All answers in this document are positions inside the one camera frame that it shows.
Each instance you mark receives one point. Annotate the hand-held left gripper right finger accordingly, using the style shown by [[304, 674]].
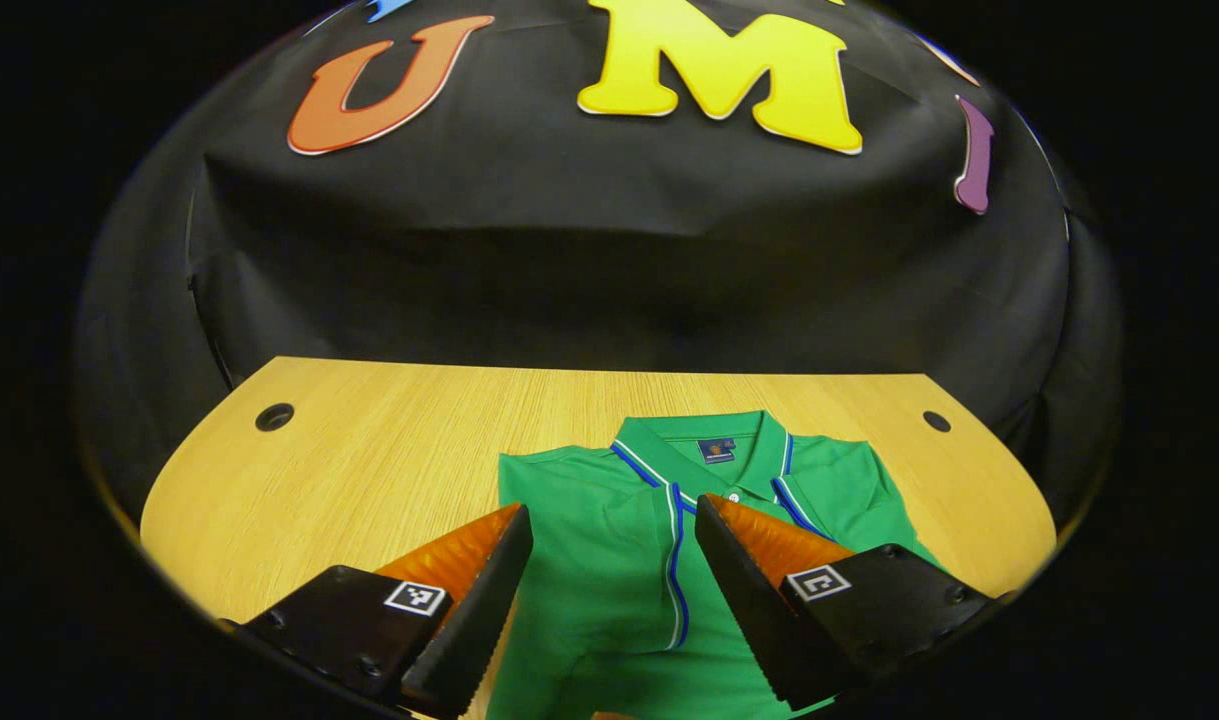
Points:
[[744, 600]]

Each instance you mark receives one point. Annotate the black backdrop cloth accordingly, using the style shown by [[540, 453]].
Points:
[[619, 250]]

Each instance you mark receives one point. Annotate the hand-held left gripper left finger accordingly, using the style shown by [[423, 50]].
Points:
[[484, 610]]

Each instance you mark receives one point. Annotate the green T-shirt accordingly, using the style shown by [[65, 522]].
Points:
[[609, 560]]

